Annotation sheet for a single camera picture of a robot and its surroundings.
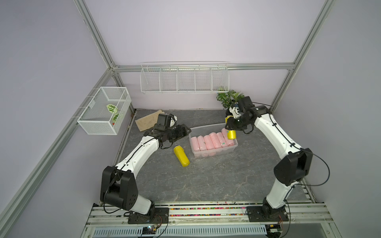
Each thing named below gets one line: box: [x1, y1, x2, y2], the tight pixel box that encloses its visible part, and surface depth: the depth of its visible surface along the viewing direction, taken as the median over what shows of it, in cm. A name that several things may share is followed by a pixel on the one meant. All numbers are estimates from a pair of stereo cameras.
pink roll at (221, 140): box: [216, 132, 229, 148], surface depth 101 cm
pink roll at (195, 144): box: [190, 136, 201, 152], surface depth 99 cm
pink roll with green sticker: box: [203, 134, 215, 151], surface depth 98 cm
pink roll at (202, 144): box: [197, 135, 208, 152], surface depth 98 cm
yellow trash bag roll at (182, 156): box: [173, 145, 191, 168], surface depth 93 cm
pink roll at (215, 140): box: [209, 131, 222, 149], surface depth 101 cm
